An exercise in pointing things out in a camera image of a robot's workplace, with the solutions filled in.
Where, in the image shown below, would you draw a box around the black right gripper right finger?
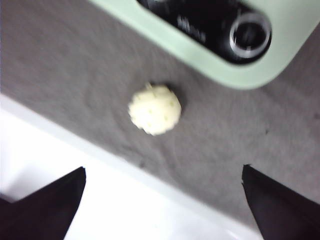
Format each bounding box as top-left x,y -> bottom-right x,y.
241,164 -> 320,240

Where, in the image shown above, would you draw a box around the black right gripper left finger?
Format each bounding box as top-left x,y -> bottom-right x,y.
0,166 -> 87,240

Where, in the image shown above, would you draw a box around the twisted white bun green dots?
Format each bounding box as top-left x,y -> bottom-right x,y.
127,83 -> 183,137

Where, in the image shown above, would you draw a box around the mint green cooker base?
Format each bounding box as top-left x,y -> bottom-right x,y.
87,0 -> 320,91

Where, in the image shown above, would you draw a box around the silver control dial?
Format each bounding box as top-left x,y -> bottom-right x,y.
228,11 -> 273,54

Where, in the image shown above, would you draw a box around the black glossy control panel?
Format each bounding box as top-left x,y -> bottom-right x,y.
136,0 -> 274,66

